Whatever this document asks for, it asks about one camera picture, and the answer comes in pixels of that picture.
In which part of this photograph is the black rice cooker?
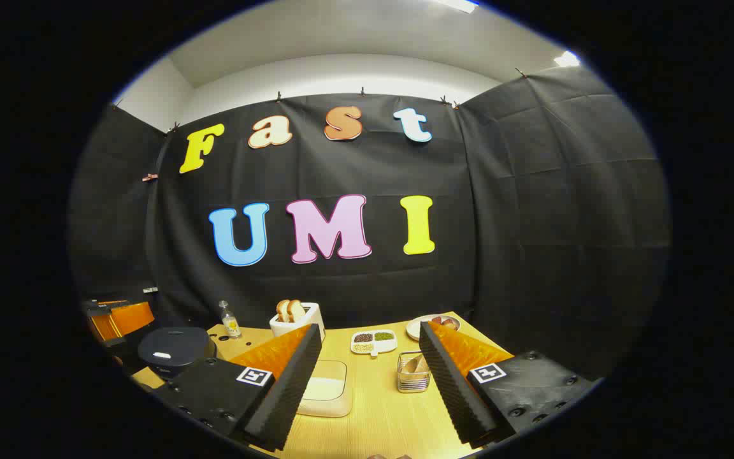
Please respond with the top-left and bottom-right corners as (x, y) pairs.
(138, 327), (218, 380)

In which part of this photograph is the metal wire chopstick holder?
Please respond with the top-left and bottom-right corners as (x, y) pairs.
(397, 351), (432, 393)

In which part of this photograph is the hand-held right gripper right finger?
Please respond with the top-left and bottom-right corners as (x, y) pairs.
(419, 321), (597, 450)

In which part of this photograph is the white toaster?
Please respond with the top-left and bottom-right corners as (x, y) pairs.
(270, 302), (326, 340)

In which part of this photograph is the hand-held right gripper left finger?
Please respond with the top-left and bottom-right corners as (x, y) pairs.
(150, 323), (323, 452)

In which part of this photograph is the white divided dish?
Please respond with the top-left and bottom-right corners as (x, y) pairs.
(350, 330), (398, 357)

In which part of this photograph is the clear plastic rice tray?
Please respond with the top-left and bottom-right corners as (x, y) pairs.
(296, 360), (354, 418)

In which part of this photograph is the white round plate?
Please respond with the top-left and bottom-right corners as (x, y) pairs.
(406, 314), (461, 340)

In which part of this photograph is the small glass bottle yellow label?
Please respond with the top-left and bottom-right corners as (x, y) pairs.
(219, 300), (241, 339)

